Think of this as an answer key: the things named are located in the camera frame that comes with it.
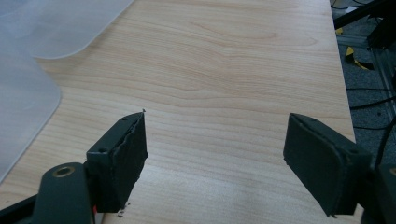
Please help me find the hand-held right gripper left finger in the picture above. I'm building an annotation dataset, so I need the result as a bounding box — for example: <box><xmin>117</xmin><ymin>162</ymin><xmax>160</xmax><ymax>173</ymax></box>
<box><xmin>85</xmin><ymin>111</ymin><xmax>149</xmax><ymax>214</ymax></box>

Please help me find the black cable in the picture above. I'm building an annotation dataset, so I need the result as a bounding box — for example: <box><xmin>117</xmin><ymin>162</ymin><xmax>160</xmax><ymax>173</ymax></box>
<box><xmin>348</xmin><ymin>96</ymin><xmax>396</xmax><ymax>110</ymax></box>
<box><xmin>373</xmin><ymin>115</ymin><xmax>396</xmax><ymax>169</ymax></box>

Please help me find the yellow and black tape strip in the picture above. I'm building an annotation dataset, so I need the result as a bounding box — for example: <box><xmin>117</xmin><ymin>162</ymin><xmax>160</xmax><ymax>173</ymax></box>
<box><xmin>345</xmin><ymin>46</ymin><xmax>375</xmax><ymax>71</ymax></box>

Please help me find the black metal stand bar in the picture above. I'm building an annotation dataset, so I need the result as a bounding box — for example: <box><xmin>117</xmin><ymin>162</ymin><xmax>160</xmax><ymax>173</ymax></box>
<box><xmin>332</xmin><ymin>0</ymin><xmax>396</xmax><ymax>31</ymax></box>

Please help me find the translucent white plastic mat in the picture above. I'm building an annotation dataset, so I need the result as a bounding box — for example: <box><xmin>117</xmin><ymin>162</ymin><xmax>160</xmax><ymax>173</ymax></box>
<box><xmin>0</xmin><ymin>0</ymin><xmax>134</xmax><ymax>60</ymax></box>
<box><xmin>0</xmin><ymin>36</ymin><xmax>63</xmax><ymax>185</ymax></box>

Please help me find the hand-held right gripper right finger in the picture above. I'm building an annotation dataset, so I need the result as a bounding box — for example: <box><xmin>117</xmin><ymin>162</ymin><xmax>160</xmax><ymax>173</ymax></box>
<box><xmin>282</xmin><ymin>112</ymin><xmax>374</xmax><ymax>217</ymax></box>

